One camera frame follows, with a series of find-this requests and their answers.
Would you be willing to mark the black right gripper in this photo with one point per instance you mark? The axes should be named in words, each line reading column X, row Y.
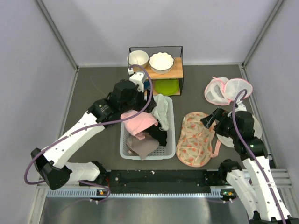
column 218, row 114

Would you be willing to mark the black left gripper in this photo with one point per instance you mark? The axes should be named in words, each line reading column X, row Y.
column 143, row 102

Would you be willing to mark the pink bra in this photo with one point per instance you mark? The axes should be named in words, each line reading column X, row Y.
column 135, row 126

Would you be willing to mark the white bra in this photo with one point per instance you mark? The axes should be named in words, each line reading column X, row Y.
column 160, row 111

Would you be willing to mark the white mesh laundry bag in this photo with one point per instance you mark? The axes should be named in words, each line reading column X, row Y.
column 248, row 127

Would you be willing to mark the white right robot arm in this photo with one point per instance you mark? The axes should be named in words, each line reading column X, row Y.
column 254, row 185

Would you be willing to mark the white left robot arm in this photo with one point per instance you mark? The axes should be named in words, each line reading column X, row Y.
column 52, row 163

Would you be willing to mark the pink trimmed mesh laundry bag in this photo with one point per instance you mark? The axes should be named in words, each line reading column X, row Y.
column 222, row 91

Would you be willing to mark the tulip print mesh bra bag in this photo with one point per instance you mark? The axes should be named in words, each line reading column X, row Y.
column 194, row 147

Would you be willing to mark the beige bra in basket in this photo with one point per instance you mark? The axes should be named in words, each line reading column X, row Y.
column 141, row 148

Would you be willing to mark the white plastic laundry basket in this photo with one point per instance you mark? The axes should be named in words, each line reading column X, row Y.
column 161, row 152

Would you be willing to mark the blue mug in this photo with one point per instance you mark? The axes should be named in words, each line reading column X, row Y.
column 148, row 85

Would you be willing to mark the green plastic plate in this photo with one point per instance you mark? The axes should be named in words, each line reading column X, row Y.
column 167, row 87

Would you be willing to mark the black garment in basket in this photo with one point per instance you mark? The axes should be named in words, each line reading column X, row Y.
column 158, row 133

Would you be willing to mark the white scalloped bowl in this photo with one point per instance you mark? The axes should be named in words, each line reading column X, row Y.
column 161, row 62

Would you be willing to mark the cream round bowl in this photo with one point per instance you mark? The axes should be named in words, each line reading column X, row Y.
column 138, row 57

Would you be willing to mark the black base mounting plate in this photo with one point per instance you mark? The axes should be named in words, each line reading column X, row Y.
column 161, row 181

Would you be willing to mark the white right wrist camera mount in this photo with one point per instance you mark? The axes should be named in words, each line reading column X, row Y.
column 240, row 106

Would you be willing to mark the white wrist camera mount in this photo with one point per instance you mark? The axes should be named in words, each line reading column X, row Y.
column 138, row 78
column 240, row 106

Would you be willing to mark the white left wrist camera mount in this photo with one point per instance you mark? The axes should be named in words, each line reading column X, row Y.
column 138, row 78

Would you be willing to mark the black wire wooden shelf rack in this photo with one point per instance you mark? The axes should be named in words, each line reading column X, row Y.
column 175, row 73

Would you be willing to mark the grey slotted cable duct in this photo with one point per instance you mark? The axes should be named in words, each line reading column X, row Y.
column 93, row 192

